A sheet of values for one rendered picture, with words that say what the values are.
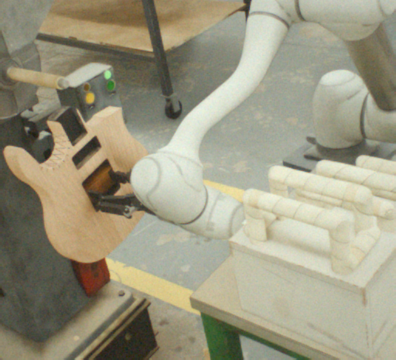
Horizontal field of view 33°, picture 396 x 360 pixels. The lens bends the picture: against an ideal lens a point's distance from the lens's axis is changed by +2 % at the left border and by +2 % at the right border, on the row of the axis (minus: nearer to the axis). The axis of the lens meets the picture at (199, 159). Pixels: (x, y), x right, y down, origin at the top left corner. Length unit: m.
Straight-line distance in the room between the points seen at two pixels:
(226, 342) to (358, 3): 0.77
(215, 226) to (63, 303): 1.09
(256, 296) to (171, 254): 1.78
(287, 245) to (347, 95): 0.93
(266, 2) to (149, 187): 0.55
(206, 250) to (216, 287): 1.62
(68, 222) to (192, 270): 1.37
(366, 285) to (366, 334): 0.10
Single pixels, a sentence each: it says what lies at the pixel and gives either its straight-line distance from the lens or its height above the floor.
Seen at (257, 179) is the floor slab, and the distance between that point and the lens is 3.45.
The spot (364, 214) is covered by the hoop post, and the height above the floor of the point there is 1.17.
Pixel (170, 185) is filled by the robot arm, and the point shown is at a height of 1.18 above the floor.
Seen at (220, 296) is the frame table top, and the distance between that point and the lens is 1.39.
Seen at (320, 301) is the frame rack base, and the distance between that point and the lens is 1.20.
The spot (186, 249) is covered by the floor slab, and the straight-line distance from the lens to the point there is 3.06.
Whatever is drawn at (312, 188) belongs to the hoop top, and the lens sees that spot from 1.18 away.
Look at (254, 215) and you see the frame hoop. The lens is 1.18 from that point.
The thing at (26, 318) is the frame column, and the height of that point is 0.38.
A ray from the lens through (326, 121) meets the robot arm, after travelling 2.11.
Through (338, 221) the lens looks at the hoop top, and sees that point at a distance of 1.08.
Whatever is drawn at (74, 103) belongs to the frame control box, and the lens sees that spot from 2.03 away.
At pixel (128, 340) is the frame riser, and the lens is 2.51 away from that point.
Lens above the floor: 1.86
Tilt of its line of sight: 30 degrees down
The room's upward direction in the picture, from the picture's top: 11 degrees counter-clockwise
